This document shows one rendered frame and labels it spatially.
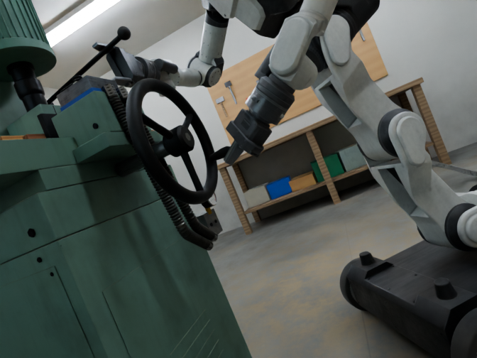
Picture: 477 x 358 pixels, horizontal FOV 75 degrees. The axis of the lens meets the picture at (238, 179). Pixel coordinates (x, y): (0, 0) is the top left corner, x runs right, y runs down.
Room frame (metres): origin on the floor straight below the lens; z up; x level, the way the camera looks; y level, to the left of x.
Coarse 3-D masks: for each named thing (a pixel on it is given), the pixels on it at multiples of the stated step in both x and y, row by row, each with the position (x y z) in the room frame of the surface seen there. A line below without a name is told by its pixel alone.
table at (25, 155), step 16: (0, 144) 0.51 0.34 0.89; (16, 144) 0.54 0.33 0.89; (32, 144) 0.57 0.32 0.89; (48, 144) 0.60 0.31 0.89; (64, 144) 0.63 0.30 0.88; (96, 144) 0.61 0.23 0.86; (112, 144) 0.61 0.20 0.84; (128, 144) 0.66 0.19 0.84; (0, 160) 0.50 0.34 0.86; (16, 160) 0.53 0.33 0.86; (32, 160) 0.55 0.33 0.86; (48, 160) 0.58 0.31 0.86; (64, 160) 0.61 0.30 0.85; (80, 160) 0.63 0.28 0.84; (96, 160) 0.67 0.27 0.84; (0, 176) 0.50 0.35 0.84; (16, 176) 0.54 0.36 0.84
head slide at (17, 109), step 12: (0, 84) 0.83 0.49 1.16; (12, 84) 0.86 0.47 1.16; (0, 96) 0.82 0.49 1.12; (12, 96) 0.85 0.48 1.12; (0, 108) 0.81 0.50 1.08; (12, 108) 0.84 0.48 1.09; (24, 108) 0.87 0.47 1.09; (0, 120) 0.79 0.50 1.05; (12, 120) 0.82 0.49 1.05; (0, 132) 0.78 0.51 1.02
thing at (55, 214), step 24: (48, 192) 0.56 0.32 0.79; (72, 192) 0.60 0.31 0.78; (96, 192) 0.65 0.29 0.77; (120, 192) 0.71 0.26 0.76; (144, 192) 0.79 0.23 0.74; (0, 216) 0.58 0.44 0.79; (24, 216) 0.56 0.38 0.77; (48, 216) 0.54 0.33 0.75; (72, 216) 0.58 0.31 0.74; (96, 216) 0.63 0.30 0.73; (0, 240) 0.59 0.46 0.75; (24, 240) 0.57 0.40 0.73; (48, 240) 0.55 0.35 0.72; (0, 264) 0.61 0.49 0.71
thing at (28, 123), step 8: (40, 104) 0.75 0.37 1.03; (48, 104) 0.78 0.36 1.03; (32, 112) 0.76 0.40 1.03; (40, 112) 0.75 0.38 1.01; (48, 112) 0.77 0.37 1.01; (56, 112) 0.79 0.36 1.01; (16, 120) 0.79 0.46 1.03; (24, 120) 0.78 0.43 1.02; (32, 120) 0.77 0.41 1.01; (8, 128) 0.80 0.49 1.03; (16, 128) 0.79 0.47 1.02; (24, 128) 0.78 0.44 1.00; (32, 128) 0.77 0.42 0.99; (40, 128) 0.76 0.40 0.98
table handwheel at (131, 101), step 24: (144, 96) 0.61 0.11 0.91; (168, 96) 0.72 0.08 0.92; (144, 120) 0.59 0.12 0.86; (192, 120) 0.78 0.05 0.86; (144, 144) 0.55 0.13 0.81; (168, 144) 0.66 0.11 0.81; (192, 144) 0.68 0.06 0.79; (120, 168) 0.72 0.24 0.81; (192, 168) 0.68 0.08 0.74; (216, 168) 0.77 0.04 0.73; (168, 192) 0.58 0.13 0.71; (192, 192) 0.62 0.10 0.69
